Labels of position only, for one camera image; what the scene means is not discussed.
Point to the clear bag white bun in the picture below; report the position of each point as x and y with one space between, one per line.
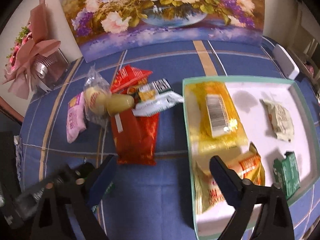
96 95

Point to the red triangular snack packet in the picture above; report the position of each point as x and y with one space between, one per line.
128 79

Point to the blue plaid tablecloth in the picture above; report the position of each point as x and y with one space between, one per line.
141 201

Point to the purple roll snack packet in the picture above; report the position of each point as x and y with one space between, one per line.
75 123

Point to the white green cracker packet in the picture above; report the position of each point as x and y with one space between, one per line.
156 97

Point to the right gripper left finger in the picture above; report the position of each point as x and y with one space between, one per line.
82 188

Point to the cream yellow roll snack packet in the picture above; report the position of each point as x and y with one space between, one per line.
208 185

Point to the yellow jelly cup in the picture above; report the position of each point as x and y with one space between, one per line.
119 103

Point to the white wooden shelf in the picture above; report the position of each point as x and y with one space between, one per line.
303 43

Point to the pink paper flower bouquet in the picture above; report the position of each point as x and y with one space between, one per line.
35 61

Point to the yellow cake snack packet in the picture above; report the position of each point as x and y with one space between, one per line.
213 121

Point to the floral still life painting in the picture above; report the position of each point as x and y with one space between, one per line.
105 27

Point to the long red patterned packet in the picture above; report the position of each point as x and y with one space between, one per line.
135 138

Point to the pale beige snack packet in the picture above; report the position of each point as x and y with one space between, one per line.
281 120

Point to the teal white shallow box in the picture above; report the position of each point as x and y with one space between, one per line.
248 94

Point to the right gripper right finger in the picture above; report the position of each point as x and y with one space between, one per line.
274 220

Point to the white rectangular device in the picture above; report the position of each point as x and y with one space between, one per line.
285 61

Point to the dark green snack packet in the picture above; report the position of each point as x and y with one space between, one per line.
286 174

